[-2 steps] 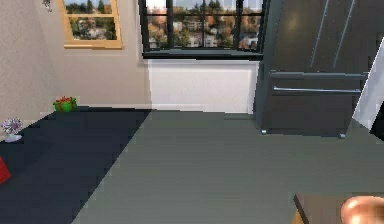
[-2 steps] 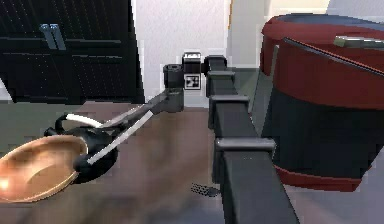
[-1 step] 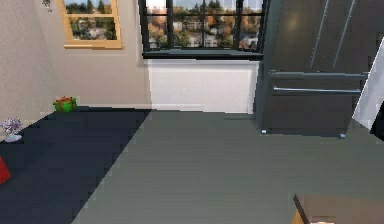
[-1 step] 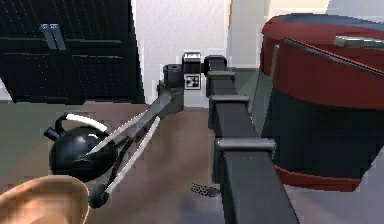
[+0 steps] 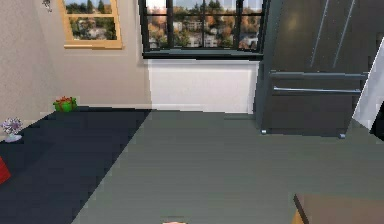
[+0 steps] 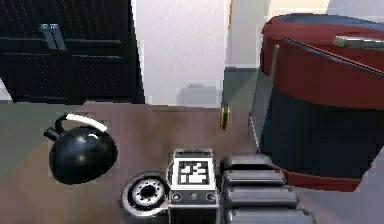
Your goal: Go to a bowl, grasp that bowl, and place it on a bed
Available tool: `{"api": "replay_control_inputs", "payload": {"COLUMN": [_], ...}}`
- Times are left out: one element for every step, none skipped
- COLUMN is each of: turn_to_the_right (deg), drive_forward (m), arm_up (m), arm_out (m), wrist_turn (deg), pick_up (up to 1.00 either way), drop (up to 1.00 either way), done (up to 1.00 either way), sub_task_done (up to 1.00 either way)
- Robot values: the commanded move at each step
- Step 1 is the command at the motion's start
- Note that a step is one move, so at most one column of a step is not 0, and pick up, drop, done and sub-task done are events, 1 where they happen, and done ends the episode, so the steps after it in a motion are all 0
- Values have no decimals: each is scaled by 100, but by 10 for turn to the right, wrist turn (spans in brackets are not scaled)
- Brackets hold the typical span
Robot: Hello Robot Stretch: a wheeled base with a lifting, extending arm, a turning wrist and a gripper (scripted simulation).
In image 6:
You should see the black kettle with white handle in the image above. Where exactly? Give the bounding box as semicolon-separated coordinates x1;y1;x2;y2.
43;113;119;185

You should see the red and black round bin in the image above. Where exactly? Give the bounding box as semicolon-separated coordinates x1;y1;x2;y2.
248;13;384;193

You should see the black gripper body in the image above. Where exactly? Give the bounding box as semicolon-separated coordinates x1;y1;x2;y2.
119;170;171;224

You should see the black cupboard with grey handles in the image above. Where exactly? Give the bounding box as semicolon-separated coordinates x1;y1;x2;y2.
0;0;146;105

